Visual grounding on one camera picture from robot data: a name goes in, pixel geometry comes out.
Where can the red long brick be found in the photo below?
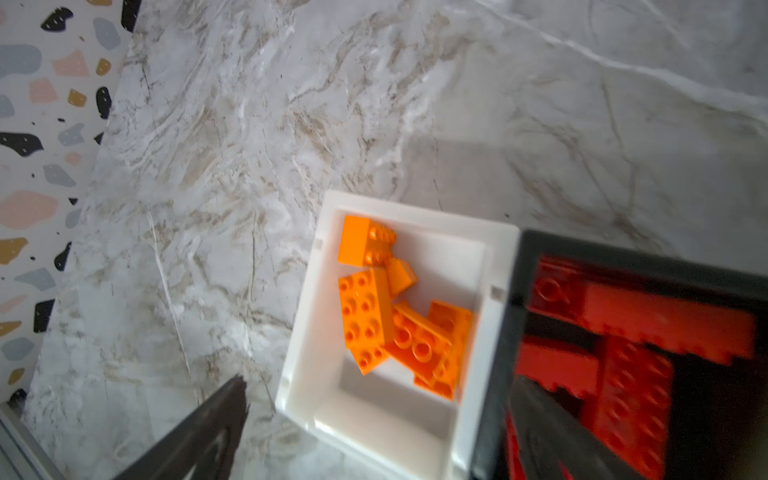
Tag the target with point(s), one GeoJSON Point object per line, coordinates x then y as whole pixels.
{"type": "Point", "coordinates": [630, 411]}
{"type": "Point", "coordinates": [717, 334]}

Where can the orange brick vertical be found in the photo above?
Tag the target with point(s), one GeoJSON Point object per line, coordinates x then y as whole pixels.
{"type": "Point", "coordinates": [365, 242]}

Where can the red square brick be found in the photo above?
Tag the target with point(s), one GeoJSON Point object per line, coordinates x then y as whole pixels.
{"type": "Point", "coordinates": [556, 365]}

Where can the aluminium rail base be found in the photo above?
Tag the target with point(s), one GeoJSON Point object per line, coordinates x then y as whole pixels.
{"type": "Point", "coordinates": [22, 457]}

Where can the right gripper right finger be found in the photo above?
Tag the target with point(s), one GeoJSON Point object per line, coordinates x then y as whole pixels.
{"type": "Point", "coordinates": [552, 443]}

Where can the black middle bin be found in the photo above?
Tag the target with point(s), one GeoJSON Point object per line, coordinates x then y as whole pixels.
{"type": "Point", "coordinates": [717, 426]}

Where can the orange long brick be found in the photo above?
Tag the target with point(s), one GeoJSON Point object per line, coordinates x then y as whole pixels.
{"type": "Point", "coordinates": [415, 340]}

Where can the orange square brick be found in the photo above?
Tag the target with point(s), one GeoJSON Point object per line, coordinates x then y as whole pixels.
{"type": "Point", "coordinates": [400, 276]}
{"type": "Point", "coordinates": [445, 377]}

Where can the left white bin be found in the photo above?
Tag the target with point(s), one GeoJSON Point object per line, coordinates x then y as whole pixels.
{"type": "Point", "coordinates": [383, 419]}

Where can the red long brick bottom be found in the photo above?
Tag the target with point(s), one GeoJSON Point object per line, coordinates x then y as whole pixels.
{"type": "Point", "coordinates": [717, 334]}

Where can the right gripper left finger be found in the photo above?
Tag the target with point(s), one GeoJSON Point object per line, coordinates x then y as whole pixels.
{"type": "Point", "coordinates": [204, 444]}

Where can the orange brick horizontal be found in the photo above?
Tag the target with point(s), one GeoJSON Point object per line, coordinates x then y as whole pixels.
{"type": "Point", "coordinates": [366, 309]}

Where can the red brick top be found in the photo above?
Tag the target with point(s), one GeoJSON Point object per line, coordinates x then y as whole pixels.
{"type": "Point", "coordinates": [559, 290]}

